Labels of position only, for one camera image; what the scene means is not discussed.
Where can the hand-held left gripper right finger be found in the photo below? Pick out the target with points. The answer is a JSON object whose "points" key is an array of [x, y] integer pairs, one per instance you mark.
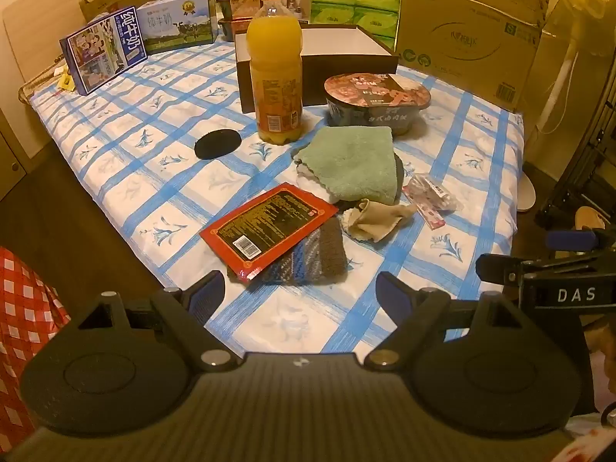
{"points": [[392, 294]]}

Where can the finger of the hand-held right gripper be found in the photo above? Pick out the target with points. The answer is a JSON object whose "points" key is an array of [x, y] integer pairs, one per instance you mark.
{"points": [[498, 269], [570, 239]]}

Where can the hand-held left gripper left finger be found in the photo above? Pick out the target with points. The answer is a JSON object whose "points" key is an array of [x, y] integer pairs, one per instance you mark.
{"points": [[207, 293]]}

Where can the beige cloth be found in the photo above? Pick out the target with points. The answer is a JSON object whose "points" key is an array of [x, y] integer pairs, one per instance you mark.
{"points": [[373, 222]]}

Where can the striped knitted cloth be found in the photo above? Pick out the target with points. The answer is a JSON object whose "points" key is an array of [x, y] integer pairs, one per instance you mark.
{"points": [[317, 256]]}

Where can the red packet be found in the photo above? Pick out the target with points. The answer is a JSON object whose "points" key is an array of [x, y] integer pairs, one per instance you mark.
{"points": [[269, 224]]}

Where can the pink plastic packet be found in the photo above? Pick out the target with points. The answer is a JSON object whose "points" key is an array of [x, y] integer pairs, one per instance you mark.
{"points": [[428, 195]]}

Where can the green fluffy towel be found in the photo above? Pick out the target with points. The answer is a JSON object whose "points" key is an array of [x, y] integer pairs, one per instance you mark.
{"points": [[351, 159]]}

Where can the white fluffy cloth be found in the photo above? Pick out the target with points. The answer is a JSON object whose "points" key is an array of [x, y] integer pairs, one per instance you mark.
{"points": [[306, 172]]}

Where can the black round pad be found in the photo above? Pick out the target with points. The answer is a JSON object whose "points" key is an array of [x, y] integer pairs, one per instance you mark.
{"points": [[217, 143]]}

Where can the dark brown box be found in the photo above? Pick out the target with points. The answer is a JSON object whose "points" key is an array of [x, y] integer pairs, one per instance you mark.
{"points": [[337, 65]]}

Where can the tan slipper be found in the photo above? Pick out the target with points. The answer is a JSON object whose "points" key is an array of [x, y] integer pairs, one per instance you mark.
{"points": [[591, 217]]}

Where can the black metal rack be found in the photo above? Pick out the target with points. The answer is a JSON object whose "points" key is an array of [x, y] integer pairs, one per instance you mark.
{"points": [[587, 154]]}

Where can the blue checked bed sheet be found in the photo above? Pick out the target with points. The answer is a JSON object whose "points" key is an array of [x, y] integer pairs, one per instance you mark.
{"points": [[159, 130]]}

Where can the red checked cloth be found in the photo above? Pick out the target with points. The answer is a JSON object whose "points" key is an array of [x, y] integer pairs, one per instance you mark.
{"points": [[24, 327]]}

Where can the instant noodle bowl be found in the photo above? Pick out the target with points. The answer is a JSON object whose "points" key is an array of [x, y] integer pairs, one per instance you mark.
{"points": [[375, 92]]}

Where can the large cardboard box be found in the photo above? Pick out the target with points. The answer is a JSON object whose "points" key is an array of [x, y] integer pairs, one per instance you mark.
{"points": [[471, 24]]}

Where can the wooden cabinet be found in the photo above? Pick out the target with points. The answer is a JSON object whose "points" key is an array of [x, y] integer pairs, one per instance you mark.
{"points": [[14, 144]]}

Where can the orange juice bottle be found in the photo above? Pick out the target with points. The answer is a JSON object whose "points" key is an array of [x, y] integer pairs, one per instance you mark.
{"points": [[274, 57]]}

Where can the yellow tag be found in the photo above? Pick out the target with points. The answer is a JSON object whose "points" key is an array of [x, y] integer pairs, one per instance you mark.
{"points": [[65, 83]]}

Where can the blue printed milk carton box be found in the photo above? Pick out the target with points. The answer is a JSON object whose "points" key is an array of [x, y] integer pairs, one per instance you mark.
{"points": [[103, 53]]}

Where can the dark red box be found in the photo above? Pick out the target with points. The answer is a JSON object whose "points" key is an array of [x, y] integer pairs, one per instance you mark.
{"points": [[231, 28]]}

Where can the milk box with cow print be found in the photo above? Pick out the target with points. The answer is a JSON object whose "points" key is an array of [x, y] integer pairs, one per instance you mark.
{"points": [[178, 21]]}

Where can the brown patterned box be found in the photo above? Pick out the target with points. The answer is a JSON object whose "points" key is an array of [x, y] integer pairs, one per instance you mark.
{"points": [[238, 6]]}

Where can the pack of green tissue packets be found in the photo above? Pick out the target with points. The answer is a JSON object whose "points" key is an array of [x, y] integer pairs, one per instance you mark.
{"points": [[356, 2]]}

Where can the white printed box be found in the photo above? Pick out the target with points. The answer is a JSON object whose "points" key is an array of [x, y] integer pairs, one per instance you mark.
{"points": [[296, 2]]}

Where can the wooden headboard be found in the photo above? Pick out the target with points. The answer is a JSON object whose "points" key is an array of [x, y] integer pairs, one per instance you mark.
{"points": [[33, 38]]}

